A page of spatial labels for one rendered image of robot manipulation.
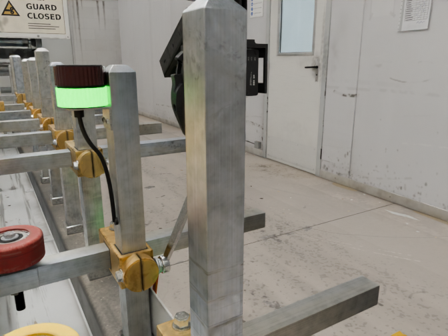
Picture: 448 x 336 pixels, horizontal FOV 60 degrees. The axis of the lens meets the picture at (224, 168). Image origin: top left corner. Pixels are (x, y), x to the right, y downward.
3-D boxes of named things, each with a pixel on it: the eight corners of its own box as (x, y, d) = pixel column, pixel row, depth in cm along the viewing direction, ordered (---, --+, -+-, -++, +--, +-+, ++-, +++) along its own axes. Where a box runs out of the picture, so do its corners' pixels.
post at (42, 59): (65, 203, 126) (47, 48, 113) (67, 207, 123) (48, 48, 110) (53, 205, 124) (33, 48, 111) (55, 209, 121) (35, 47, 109)
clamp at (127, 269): (130, 249, 67) (128, 221, 65) (160, 287, 56) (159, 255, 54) (97, 257, 64) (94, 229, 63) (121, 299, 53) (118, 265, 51)
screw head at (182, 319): (187, 316, 44) (186, 307, 44) (195, 327, 42) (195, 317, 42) (169, 322, 43) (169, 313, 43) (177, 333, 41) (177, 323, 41)
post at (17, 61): (32, 148, 209) (19, 55, 196) (33, 149, 206) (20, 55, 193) (25, 149, 207) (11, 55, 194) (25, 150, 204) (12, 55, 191)
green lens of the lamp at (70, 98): (101, 101, 53) (100, 85, 52) (113, 105, 48) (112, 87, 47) (53, 104, 50) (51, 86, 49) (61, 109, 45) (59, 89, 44)
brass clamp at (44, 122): (57, 128, 126) (55, 112, 125) (64, 134, 115) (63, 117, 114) (36, 129, 123) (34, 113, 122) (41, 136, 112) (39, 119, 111)
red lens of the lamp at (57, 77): (99, 83, 52) (98, 65, 52) (112, 85, 47) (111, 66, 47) (51, 84, 49) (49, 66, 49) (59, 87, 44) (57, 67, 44)
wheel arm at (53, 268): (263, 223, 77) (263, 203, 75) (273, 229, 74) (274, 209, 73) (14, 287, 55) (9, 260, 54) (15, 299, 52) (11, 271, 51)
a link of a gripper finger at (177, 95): (177, 138, 45) (175, 59, 43) (172, 136, 46) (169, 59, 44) (213, 134, 47) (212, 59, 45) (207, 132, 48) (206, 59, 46)
